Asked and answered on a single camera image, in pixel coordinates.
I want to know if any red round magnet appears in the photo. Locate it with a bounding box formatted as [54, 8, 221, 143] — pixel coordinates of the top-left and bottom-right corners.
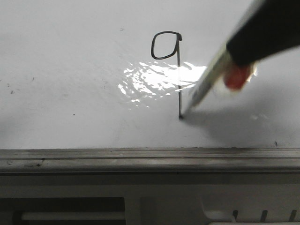
[224, 65, 251, 90]

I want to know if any white whiteboard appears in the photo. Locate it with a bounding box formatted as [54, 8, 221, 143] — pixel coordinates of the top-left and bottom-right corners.
[0, 0, 300, 149]

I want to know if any white whiteboard marker pen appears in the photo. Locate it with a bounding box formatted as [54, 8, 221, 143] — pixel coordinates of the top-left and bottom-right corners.
[179, 0, 267, 119]

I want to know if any grey appliance below board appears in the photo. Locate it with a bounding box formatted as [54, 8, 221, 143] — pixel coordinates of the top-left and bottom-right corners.
[0, 172, 300, 225]

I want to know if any grey aluminium whiteboard tray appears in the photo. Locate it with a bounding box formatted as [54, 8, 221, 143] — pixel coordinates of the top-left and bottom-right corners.
[0, 148, 300, 173]

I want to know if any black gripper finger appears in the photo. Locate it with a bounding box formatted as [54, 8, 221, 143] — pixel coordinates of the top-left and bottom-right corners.
[226, 0, 300, 66]

